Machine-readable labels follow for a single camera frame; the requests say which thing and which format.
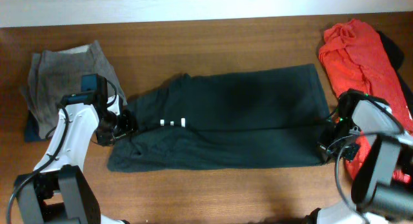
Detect black garment under red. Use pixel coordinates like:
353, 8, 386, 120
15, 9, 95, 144
378, 31, 412, 114

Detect grey folded pants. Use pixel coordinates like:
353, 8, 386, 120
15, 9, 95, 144
20, 41, 127, 140

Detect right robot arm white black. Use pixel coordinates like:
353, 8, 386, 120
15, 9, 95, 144
302, 89, 412, 224

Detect navy folded garment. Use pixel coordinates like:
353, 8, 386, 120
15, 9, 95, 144
24, 111, 43, 143

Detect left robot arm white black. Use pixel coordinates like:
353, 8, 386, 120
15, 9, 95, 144
5, 88, 134, 223

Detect dark green t-shirt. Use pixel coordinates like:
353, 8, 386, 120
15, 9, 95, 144
107, 64, 329, 172

